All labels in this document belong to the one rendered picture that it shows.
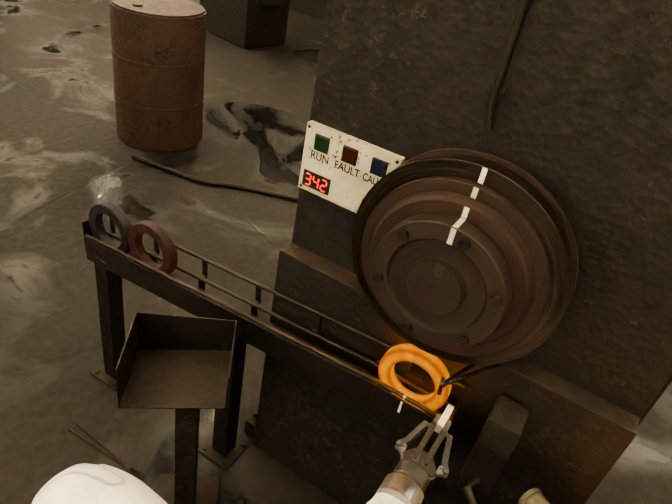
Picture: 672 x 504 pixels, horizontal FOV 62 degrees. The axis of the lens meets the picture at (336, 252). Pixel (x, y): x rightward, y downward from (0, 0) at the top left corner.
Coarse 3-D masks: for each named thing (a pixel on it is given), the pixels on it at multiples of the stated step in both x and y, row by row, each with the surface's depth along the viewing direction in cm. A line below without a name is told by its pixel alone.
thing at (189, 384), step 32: (160, 320) 147; (192, 320) 148; (224, 320) 148; (128, 352) 140; (160, 352) 152; (192, 352) 153; (224, 352) 154; (128, 384) 142; (160, 384) 143; (192, 384) 144; (224, 384) 145; (192, 416) 150; (192, 448) 158; (160, 480) 184; (192, 480) 167
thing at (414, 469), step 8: (400, 456) 120; (408, 456) 120; (424, 456) 120; (400, 464) 117; (408, 464) 116; (416, 464) 116; (432, 464) 119; (392, 472) 117; (400, 472) 115; (408, 472) 114; (416, 472) 114; (424, 472) 115; (432, 472) 118; (416, 480) 114; (424, 480) 115; (424, 488) 114
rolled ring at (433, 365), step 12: (396, 348) 136; (408, 348) 134; (384, 360) 138; (396, 360) 136; (408, 360) 134; (420, 360) 132; (432, 360) 132; (384, 372) 140; (432, 372) 132; (444, 372) 132; (396, 384) 142; (408, 396) 141; (420, 396) 140; (432, 396) 136; (444, 396) 133; (432, 408) 137
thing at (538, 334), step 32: (416, 160) 110; (448, 160) 105; (480, 160) 107; (384, 192) 116; (512, 192) 101; (544, 224) 100; (352, 256) 127; (384, 320) 130; (544, 320) 108; (512, 352) 115
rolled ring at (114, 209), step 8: (96, 208) 177; (104, 208) 175; (112, 208) 174; (88, 216) 182; (96, 216) 180; (112, 216) 174; (120, 216) 174; (96, 224) 182; (120, 224) 174; (128, 224) 175; (96, 232) 183; (104, 232) 185; (120, 232) 176; (128, 232) 175; (104, 240) 184; (112, 240) 185; (120, 248) 180; (128, 248) 178
